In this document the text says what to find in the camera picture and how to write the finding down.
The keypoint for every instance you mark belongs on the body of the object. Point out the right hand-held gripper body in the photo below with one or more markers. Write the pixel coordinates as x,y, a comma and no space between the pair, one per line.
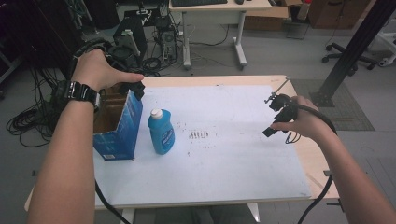
281,107

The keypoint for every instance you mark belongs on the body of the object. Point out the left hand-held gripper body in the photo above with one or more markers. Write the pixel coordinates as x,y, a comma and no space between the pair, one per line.
124,51

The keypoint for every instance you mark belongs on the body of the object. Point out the blue cardboard box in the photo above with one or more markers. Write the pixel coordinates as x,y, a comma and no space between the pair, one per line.
123,130

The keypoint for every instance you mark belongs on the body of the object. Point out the blue bottle with white cap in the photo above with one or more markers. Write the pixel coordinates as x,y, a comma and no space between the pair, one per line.
162,132

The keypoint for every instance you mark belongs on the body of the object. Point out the person's right hand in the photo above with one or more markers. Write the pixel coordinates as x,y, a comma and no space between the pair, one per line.
306,123

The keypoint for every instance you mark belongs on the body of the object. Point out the person's left hand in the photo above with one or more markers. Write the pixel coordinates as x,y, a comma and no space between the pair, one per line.
96,70

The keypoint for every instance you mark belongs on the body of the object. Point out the black computer tower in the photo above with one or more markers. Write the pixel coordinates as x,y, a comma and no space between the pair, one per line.
137,26

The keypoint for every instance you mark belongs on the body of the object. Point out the small grey computer case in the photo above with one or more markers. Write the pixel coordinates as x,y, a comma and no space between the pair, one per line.
168,43

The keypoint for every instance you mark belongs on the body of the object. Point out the black wrist watch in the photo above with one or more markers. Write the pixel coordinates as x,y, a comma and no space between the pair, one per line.
77,91

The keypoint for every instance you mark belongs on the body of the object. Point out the white table mat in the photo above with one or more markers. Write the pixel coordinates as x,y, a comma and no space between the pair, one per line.
224,161

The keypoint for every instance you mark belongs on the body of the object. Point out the dark grey floor mat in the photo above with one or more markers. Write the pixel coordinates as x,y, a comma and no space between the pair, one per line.
348,115

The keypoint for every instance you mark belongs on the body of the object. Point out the black office chair base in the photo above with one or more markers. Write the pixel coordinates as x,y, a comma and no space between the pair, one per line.
345,56

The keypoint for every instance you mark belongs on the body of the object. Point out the black keyboard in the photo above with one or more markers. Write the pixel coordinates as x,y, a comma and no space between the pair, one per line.
199,2

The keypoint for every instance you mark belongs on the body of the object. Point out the flat brown cardboard box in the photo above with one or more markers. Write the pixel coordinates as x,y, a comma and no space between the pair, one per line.
267,17

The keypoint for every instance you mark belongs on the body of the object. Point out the white office desk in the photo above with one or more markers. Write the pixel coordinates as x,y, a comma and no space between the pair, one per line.
218,12

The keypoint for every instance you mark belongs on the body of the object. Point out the brown wooden cabinet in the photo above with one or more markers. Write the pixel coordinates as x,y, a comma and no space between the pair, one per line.
339,14

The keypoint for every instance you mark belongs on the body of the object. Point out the black computer mouse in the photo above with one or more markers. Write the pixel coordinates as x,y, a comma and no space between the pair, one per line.
239,1

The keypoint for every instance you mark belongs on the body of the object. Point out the black metal post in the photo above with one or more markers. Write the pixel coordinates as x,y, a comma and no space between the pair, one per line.
358,43

